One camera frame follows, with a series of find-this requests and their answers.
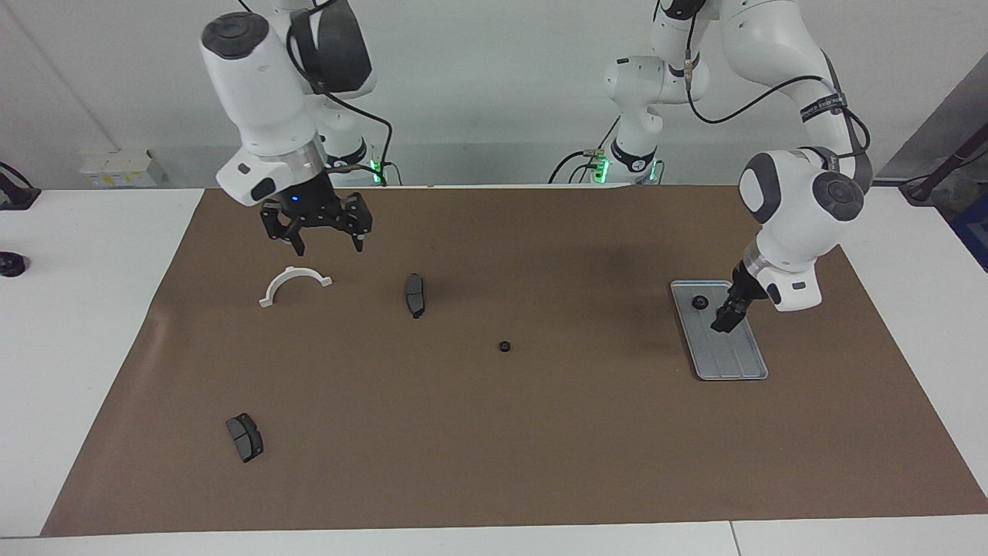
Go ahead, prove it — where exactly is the brown paper mat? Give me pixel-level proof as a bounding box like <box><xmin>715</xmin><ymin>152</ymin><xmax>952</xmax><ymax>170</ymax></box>
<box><xmin>40</xmin><ymin>184</ymin><xmax>988</xmax><ymax>537</ymax></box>

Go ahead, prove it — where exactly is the grey metal tray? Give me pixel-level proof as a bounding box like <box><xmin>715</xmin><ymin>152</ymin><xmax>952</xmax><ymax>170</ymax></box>
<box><xmin>670</xmin><ymin>280</ymin><xmax>770</xmax><ymax>382</ymax></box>

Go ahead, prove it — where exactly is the black clamp mount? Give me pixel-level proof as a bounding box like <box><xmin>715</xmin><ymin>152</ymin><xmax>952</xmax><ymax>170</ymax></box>
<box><xmin>0</xmin><ymin>162</ymin><xmax>41</xmax><ymax>211</ymax></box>

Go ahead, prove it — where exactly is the wide dark brake pad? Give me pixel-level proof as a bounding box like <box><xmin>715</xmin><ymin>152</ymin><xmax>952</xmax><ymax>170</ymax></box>
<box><xmin>225</xmin><ymin>412</ymin><xmax>265</xmax><ymax>464</ymax></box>

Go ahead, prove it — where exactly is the black left base cable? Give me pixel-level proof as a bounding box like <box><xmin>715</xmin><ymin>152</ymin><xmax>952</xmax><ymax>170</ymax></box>
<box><xmin>550</xmin><ymin>116</ymin><xmax>622</xmax><ymax>185</ymax></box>

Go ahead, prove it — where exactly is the blue box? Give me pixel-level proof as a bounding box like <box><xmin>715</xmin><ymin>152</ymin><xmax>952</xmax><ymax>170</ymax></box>
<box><xmin>951</xmin><ymin>197</ymin><xmax>988</xmax><ymax>273</ymax></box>

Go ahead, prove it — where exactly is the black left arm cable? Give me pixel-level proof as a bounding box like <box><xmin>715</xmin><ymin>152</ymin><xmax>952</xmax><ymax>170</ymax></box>
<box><xmin>683</xmin><ymin>0</ymin><xmax>873</xmax><ymax>155</ymax></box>

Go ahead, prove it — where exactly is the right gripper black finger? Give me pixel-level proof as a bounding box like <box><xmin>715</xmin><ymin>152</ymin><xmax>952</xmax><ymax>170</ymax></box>
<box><xmin>260</xmin><ymin>202</ymin><xmax>306</xmax><ymax>257</ymax></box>
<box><xmin>341</xmin><ymin>193</ymin><xmax>374</xmax><ymax>253</ymax></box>

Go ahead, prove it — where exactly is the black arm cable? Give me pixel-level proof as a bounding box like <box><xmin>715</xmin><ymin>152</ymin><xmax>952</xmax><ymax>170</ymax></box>
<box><xmin>683</xmin><ymin>0</ymin><xmax>873</xmax><ymax>155</ymax></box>
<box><xmin>286</xmin><ymin>0</ymin><xmax>394</xmax><ymax>186</ymax></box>

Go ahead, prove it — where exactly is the white curved plastic bracket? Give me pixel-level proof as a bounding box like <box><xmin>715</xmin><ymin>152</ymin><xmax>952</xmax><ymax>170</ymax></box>
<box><xmin>259</xmin><ymin>266</ymin><xmax>333</xmax><ymax>309</ymax></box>

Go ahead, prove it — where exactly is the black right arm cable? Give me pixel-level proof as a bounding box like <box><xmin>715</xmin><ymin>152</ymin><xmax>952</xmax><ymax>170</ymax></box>
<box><xmin>286</xmin><ymin>0</ymin><xmax>394</xmax><ymax>186</ymax></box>

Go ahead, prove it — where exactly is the black stand pole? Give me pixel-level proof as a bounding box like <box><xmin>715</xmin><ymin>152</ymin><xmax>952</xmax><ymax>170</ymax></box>
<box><xmin>899</xmin><ymin>124</ymin><xmax>988</xmax><ymax>205</ymax></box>

